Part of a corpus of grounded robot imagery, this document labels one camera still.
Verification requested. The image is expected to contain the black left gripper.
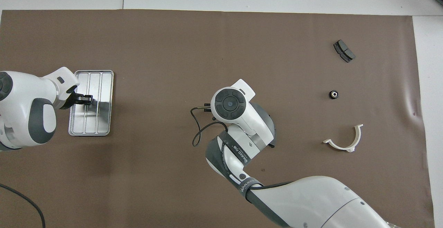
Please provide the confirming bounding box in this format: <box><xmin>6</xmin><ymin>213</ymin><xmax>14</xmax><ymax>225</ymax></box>
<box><xmin>60</xmin><ymin>86</ymin><xmax>93</xmax><ymax>110</ymax></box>

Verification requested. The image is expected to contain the silver metal tray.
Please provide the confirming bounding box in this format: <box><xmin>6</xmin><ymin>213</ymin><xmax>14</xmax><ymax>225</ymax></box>
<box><xmin>68</xmin><ymin>70</ymin><xmax>115</xmax><ymax>137</ymax></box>

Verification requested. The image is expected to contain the brown paper mat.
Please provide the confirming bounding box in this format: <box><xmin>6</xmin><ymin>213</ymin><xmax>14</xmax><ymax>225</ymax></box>
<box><xmin>0</xmin><ymin>9</ymin><xmax>436</xmax><ymax>228</ymax></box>

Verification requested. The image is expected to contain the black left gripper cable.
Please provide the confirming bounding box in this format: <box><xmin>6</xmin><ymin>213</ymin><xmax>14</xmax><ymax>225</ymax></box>
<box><xmin>0</xmin><ymin>183</ymin><xmax>46</xmax><ymax>228</ymax></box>

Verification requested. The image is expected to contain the white curved plastic bracket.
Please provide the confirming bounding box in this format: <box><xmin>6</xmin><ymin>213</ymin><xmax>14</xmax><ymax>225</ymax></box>
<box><xmin>323</xmin><ymin>124</ymin><xmax>364</xmax><ymax>153</ymax></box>

